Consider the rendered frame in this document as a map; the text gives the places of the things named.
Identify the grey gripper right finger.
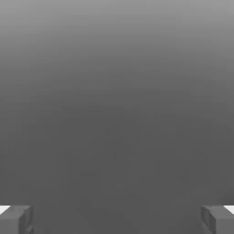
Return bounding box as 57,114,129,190
200,205,234,234

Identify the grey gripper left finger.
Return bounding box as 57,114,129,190
0,205,35,234

